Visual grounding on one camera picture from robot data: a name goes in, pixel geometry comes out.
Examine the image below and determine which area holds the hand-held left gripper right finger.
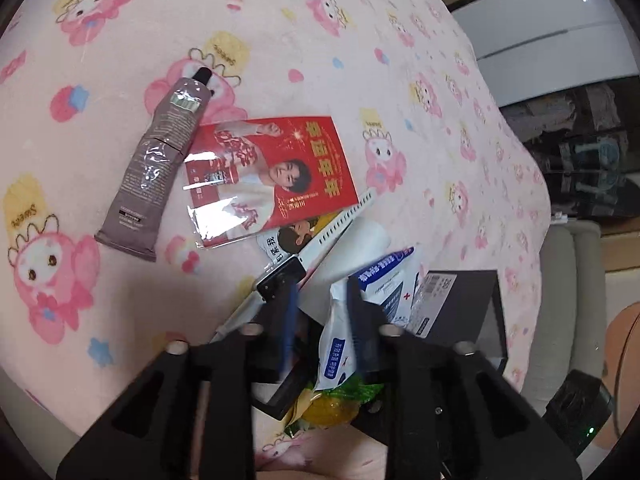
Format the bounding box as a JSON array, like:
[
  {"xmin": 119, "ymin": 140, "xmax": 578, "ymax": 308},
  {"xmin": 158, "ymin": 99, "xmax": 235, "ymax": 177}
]
[{"xmin": 345, "ymin": 277, "xmax": 583, "ymax": 480}]

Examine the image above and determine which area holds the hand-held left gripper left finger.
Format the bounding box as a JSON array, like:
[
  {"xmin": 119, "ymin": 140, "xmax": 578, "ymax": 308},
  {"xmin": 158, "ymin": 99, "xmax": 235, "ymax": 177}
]
[{"xmin": 55, "ymin": 287, "xmax": 303, "ymax": 480}]

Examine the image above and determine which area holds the dark grey cardboard box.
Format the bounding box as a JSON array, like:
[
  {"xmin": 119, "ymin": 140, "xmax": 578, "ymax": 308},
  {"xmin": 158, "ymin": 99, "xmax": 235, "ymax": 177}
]
[{"xmin": 350, "ymin": 269, "xmax": 510, "ymax": 446}]

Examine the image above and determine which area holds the black glossy packet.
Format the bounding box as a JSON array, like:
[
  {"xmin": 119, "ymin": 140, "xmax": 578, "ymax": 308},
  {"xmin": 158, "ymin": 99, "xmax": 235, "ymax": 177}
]
[{"xmin": 250, "ymin": 360, "xmax": 326, "ymax": 422}]

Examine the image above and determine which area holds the green yellow candy wrapper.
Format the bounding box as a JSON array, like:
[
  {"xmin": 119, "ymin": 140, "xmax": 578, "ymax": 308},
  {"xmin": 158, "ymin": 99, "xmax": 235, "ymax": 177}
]
[{"xmin": 285, "ymin": 375, "xmax": 383, "ymax": 436}]

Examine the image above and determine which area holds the grey padded bed headboard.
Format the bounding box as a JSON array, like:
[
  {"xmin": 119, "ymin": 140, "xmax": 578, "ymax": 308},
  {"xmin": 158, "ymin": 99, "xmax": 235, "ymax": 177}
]
[{"xmin": 522, "ymin": 217, "xmax": 608, "ymax": 416}]

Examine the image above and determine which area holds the person's leg in pink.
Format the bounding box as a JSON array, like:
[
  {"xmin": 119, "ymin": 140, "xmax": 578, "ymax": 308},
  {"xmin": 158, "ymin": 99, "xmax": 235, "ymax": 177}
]
[{"xmin": 252, "ymin": 432, "xmax": 388, "ymax": 480}]

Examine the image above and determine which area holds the cartoon print card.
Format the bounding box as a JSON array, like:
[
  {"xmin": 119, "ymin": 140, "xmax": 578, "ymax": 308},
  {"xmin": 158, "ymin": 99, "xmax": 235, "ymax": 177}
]
[{"xmin": 255, "ymin": 212, "xmax": 341, "ymax": 266}]

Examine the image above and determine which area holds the brown tube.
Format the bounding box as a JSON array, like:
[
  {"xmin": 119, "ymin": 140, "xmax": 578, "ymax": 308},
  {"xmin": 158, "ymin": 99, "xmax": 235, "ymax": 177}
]
[{"xmin": 94, "ymin": 66, "xmax": 216, "ymax": 263}]

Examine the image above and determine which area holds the red printed packet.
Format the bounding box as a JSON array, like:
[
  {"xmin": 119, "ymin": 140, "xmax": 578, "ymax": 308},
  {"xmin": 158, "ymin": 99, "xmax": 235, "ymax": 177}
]
[{"xmin": 182, "ymin": 115, "xmax": 358, "ymax": 250}]

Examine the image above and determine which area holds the dark glass wardrobe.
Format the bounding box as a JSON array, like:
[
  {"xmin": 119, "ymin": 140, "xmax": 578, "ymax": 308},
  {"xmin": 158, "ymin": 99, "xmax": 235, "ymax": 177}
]
[{"xmin": 500, "ymin": 75, "xmax": 640, "ymax": 221}]

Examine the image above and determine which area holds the pink printed blanket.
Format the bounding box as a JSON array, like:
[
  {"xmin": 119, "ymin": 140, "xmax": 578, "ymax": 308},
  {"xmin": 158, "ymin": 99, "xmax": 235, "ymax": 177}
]
[{"xmin": 0, "ymin": 0, "xmax": 553, "ymax": 480}]

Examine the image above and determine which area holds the white wardrobe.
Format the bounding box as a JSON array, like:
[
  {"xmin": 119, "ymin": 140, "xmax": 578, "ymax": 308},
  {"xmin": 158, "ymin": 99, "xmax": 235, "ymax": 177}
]
[{"xmin": 450, "ymin": 0, "xmax": 640, "ymax": 108}]

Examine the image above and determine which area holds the round peach wall panel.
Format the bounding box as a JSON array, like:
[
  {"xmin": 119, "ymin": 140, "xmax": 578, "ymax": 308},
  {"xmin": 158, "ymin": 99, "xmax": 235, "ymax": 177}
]
[{"xmin": 602, "ymin": 302, "xmax": 640, "ymax": 411}]

